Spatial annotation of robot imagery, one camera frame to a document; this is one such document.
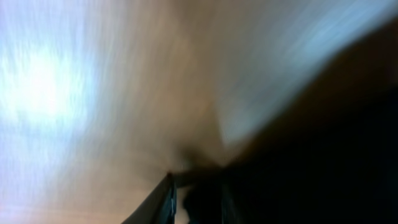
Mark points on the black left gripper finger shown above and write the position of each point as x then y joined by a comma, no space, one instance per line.
159,207

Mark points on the black shorts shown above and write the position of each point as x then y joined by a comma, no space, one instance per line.
331,157

